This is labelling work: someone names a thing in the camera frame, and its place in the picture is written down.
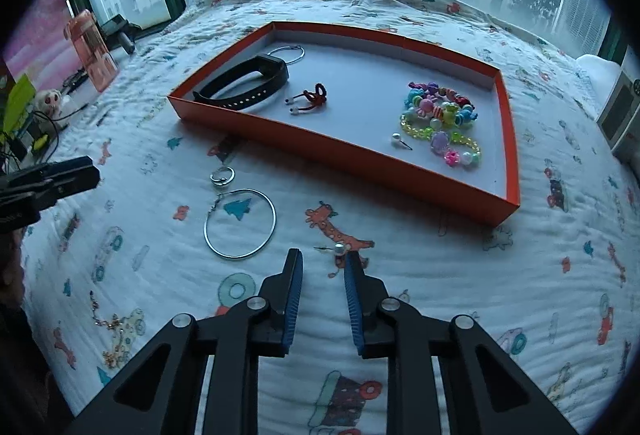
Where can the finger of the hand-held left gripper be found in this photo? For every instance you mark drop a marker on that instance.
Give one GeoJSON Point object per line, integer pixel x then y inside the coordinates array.
{"type": "Point", "coordinates": [75, 182]}
{"type": "Point", "coordinates": [60, 166]}

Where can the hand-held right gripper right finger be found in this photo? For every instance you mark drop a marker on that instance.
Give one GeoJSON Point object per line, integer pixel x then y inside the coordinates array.
{"type": "Point", "coordinates": [352, 305]}

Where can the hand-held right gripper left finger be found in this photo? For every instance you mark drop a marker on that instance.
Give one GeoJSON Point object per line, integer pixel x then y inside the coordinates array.
{"type": "Point", "coordinates": [292, 300]}

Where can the pearl head pin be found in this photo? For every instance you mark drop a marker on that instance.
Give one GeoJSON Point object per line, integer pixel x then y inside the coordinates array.
{"type": "Point", "coordinates": [340, 249]}
{"type": "Point", "coordinates": [396, 137]}

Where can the orange shallow cardboard box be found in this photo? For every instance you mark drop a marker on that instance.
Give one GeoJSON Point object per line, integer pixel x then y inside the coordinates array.
{"type": "Point", "coordinates": [350, 80]}

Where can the black smart band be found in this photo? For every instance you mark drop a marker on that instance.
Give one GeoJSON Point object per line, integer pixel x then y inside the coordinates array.
{"type": "Point", "coordinates": [272, 67]}

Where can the silver hoop earring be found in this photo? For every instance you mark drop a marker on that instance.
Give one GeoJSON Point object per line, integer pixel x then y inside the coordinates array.
{"type": "Point", "coordinates": [274, 220]}
{"type": "Point", "coordinates": [303, 54]}

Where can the small plush toy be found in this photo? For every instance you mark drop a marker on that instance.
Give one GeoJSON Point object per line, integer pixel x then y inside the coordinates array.
{"type": "Point", "coordinates": [50, 101]}

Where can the printed cartoon blanket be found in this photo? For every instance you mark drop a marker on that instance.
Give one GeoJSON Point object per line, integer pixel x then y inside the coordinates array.
{"type": "Point", "coordinates": [400, 255]}

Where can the yellow green box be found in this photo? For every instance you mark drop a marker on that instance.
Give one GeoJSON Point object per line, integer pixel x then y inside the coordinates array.
{"type": "Point", "coordinates": [20, 100]}

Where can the orange water bottle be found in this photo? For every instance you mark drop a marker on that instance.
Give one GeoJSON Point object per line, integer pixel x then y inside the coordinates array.
{"type": "Point", "coordinates": [92, 50]}

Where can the pink curtain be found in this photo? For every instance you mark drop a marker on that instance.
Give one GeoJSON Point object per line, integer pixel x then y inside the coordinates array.
{"type": "Point", "coordinates": [45, 30]}

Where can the white upright box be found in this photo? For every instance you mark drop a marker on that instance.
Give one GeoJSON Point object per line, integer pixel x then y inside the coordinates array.
{"type": "Point", "coordinates": [620, 107]}

